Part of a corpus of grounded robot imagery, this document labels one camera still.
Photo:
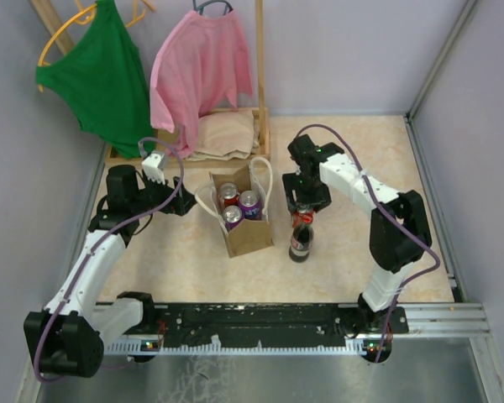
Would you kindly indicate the green tank top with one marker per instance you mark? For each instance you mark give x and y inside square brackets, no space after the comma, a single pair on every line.
[102,81]

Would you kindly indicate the red cola can front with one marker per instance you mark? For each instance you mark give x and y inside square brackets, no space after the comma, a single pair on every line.
[302,215]

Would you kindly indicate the purple soda can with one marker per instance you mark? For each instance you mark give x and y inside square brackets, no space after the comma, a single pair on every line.
[232,216]
[250,205]

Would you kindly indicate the brown burlap canvas bag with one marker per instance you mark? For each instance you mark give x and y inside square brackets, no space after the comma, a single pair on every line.
[252,231]

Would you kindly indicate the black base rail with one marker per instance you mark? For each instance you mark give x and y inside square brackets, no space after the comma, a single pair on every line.
[282,325]

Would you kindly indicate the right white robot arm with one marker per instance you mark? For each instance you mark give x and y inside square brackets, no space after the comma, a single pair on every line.
[399,229]

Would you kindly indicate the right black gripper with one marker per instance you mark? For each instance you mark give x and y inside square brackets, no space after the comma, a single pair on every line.
[319,200]

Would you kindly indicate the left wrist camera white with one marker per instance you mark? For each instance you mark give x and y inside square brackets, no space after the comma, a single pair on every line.
[153,167]

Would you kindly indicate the pink t-shirt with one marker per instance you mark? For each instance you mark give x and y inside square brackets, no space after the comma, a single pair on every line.
[202,62]

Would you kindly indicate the cream folded cloth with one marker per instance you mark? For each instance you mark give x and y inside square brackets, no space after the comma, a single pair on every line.
[225,136]

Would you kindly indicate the yellow clothes hanger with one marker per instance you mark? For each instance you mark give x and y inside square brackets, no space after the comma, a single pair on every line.
[75,29]

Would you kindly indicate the grey clothes hanger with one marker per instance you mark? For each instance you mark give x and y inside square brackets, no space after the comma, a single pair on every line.
[209,8]

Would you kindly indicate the red cola can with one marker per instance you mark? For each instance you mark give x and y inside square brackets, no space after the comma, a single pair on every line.
[302,215]
[228,195]

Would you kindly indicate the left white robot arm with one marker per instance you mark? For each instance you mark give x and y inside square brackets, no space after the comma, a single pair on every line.
[68,337]

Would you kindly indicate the dark cola bottle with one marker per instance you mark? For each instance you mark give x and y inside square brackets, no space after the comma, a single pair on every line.
[301,242]

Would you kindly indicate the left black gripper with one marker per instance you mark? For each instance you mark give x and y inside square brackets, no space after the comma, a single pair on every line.
[184,200]

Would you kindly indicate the wooden clothes rack frame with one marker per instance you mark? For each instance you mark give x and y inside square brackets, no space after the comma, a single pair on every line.
[261,111]

